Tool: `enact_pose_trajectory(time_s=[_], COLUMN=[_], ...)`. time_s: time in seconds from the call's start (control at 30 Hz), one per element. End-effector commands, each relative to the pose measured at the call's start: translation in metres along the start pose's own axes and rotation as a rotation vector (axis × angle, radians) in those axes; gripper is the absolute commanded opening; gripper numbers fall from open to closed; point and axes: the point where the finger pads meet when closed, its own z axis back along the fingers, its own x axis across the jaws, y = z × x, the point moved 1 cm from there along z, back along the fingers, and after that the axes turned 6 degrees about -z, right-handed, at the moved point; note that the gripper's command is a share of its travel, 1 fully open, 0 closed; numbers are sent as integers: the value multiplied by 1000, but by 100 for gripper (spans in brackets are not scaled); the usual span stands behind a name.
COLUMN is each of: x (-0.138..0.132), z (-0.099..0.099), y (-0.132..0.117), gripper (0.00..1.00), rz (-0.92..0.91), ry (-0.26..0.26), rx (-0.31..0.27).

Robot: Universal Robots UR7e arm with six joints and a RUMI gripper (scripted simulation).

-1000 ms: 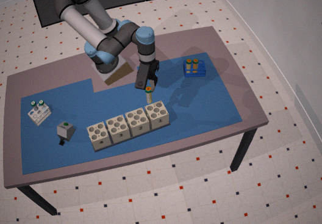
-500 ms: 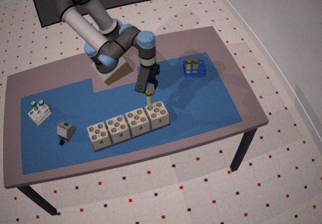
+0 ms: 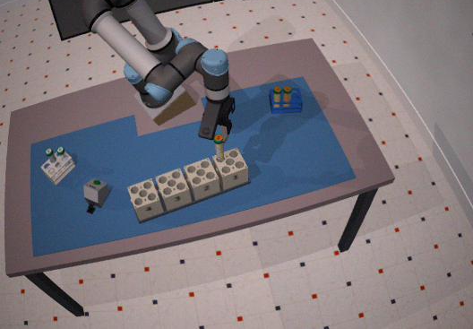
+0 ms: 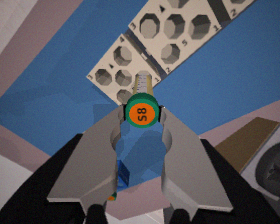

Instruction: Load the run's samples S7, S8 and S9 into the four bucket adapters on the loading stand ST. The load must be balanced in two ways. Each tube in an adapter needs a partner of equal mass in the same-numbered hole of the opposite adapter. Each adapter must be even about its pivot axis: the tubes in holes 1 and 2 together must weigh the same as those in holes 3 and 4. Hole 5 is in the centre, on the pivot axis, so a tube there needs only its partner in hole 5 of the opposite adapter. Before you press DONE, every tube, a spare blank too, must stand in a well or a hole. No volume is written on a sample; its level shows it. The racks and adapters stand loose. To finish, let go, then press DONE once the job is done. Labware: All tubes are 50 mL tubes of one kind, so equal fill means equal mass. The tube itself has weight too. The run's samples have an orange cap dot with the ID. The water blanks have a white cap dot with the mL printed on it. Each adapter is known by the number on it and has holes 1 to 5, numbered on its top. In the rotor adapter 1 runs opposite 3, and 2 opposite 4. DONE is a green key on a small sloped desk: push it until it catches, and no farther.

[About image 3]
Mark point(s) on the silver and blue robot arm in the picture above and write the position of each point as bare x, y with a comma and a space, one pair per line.
161, 73

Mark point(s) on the beige bucket adapter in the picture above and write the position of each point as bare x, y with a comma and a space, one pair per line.
231, 169
173, 181
141, 199
202, 171

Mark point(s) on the blue bench mat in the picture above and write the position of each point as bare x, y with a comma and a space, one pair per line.
287, 154

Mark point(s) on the blue tube rack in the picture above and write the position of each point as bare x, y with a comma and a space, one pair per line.
291, 109

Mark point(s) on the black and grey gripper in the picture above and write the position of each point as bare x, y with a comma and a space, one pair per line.
224, 122

